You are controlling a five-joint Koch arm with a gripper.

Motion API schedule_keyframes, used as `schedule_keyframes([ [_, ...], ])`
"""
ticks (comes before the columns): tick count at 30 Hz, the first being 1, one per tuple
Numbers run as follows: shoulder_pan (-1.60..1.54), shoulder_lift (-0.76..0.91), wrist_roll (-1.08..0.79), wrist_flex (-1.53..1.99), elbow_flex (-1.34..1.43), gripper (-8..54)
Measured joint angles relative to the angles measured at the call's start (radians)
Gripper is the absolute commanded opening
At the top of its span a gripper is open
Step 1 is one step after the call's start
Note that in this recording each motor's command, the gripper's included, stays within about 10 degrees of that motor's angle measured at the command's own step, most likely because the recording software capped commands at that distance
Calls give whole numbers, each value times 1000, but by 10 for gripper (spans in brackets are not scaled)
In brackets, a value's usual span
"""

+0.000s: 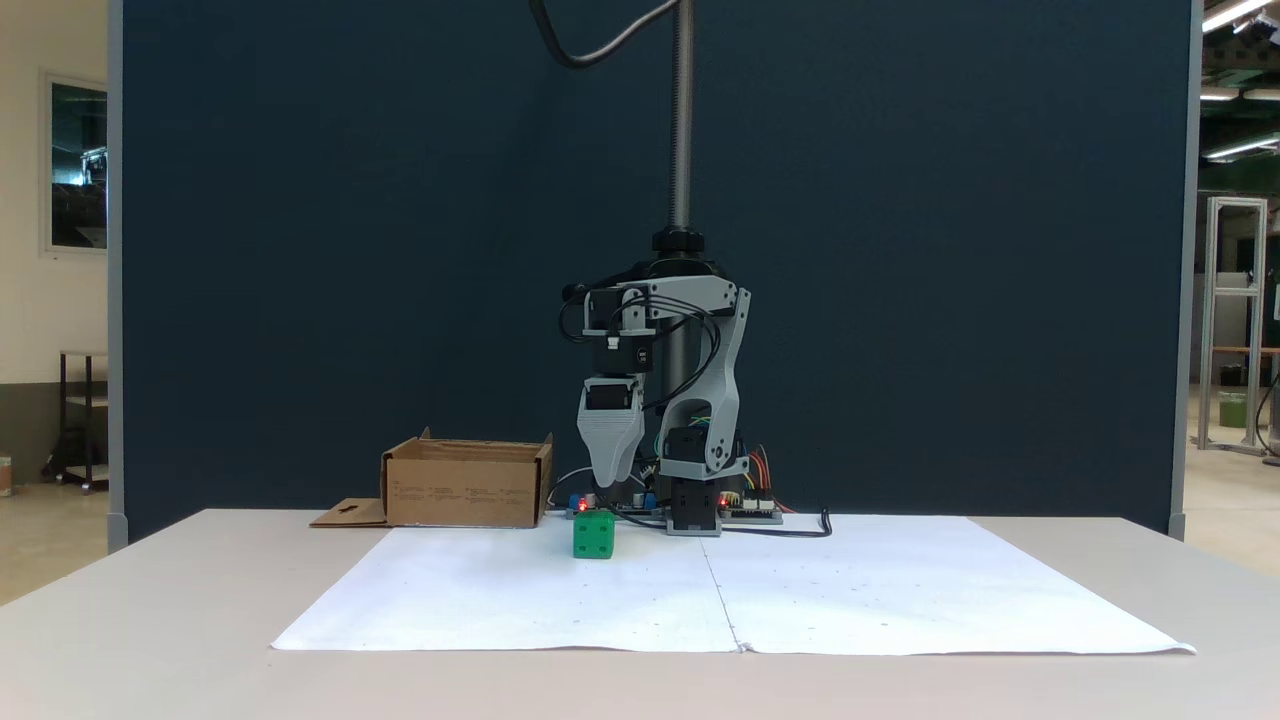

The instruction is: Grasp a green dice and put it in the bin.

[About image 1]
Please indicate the aluminium profile frame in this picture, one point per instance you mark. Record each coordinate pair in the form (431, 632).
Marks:
(1235, 320)

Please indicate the metal camera stand pole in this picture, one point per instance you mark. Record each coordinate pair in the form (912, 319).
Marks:
(681, 120)

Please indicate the framed wall window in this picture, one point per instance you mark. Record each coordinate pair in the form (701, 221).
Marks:
(78, 165)

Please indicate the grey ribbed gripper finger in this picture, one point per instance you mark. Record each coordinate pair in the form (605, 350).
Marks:
(611, 445)

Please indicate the green bin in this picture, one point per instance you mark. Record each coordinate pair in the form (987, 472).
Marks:
(1232, 410)

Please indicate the dark blue partition panel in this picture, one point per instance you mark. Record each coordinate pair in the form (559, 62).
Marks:
(350, 250)

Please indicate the black shelf cart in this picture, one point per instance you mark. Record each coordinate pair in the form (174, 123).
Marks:
(82, 420)

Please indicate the brown cardboard box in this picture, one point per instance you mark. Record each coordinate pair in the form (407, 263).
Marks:
(465, 490)

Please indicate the dark blue circuit board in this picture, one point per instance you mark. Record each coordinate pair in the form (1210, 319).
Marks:
(630, 505)

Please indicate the green dice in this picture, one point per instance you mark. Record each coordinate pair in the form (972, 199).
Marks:
(594, 535)

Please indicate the white paper sheet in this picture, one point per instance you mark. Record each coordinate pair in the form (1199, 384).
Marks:
(520, 590)
(930, 590)

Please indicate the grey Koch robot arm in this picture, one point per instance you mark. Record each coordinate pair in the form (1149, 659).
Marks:
(722, 370)

